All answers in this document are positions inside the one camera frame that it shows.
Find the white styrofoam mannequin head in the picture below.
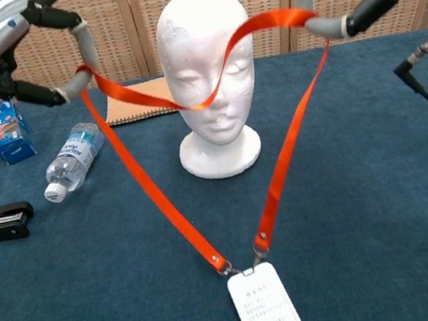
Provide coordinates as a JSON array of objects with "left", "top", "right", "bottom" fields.
[{"left": 150, "top": 0, "right": 274, "bottom": 186}]

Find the blue cookie box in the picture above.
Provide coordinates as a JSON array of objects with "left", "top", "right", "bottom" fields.
[{"left": 0, "top": 97, "right": 39, "bottom": 167}]

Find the woven bamboo folding screen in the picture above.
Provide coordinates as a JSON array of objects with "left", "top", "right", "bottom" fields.
[{"left": 0, "top": 0, "right": 428, "bottom": 114}]

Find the dark blue table mat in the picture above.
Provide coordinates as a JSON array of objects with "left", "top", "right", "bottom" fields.
[{"left": 0, "top": 27, "right": 428, "bottom": 321}]

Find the orange lanyard with white card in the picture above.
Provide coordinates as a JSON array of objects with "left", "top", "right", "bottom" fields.
[{"left": 71, "top": 2, "right": 376, "bottom": 321}]

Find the clear plastic water bottle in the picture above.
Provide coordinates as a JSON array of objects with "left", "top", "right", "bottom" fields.
[{"left": 34, "top": 120, "right": 114, "bottom": 206}]

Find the black stapler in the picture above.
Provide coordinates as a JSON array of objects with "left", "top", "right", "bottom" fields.
[{"left": 0, "top": 200, "right": 39, "bottom": 243}]

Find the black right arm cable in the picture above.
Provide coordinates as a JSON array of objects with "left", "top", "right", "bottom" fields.
[{"left": 385, "top": 15, "right": 428, "bottom": 132}]

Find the brown spiral notebook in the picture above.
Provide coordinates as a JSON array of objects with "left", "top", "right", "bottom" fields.
[{"left": 99, "top": 75, "right": 180, "bottom": 128}]

